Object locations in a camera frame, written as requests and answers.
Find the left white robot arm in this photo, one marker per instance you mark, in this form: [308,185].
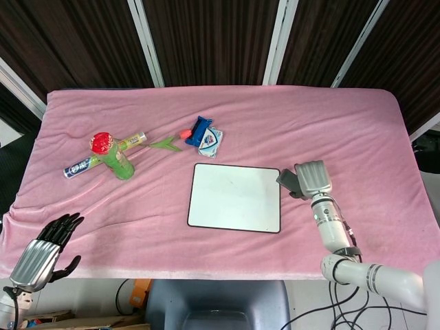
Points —
[7,307]

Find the toothpaste tube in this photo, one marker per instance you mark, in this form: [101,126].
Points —
[77,168]

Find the artificial orange tulip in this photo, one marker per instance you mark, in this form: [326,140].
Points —
[168,143]

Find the grey blue chair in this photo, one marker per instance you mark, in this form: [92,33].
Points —
[213,302]

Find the white board black edge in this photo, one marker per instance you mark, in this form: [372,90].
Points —
[233,199]

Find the black bulky object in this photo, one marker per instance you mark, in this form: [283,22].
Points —
[428,151]

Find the orange plastic object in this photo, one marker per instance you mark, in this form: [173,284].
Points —
[141,292]

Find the white screen frame post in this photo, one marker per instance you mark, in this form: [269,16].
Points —
[426,127]
[361,41]
[280,41]
[20,89]
[146,41]

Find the white blue sachet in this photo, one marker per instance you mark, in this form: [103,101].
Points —
[211,144]

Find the blue plastic holder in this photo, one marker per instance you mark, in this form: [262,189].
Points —
[198,132]

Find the pink table cloth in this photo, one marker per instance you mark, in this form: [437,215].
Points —
[326,137]

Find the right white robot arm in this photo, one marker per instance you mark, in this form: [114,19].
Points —
[330,223]

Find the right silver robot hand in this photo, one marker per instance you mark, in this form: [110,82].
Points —
[314,178]

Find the green chip can red lid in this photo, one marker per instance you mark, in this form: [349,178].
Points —
[118,161]

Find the brown cardboard box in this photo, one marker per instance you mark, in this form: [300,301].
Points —
[86,323]

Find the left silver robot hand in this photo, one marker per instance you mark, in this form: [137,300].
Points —
[34,263]

